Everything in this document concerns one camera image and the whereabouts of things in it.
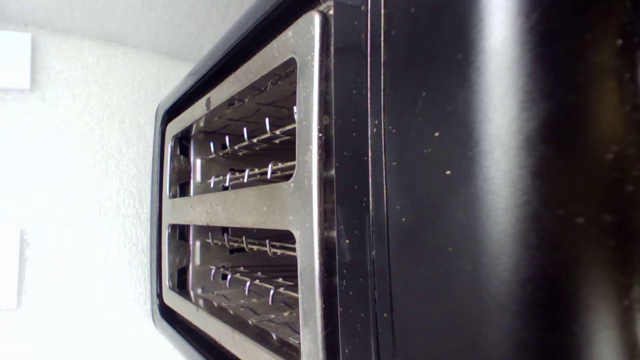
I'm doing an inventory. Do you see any white wall clip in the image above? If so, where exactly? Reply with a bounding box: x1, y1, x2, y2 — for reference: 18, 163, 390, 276
0, 227, 26, 311
0, 30, 32, 91

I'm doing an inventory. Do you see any black two-slot toaster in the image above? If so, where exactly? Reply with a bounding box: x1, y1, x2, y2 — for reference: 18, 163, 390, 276
149, 0, 640, 360

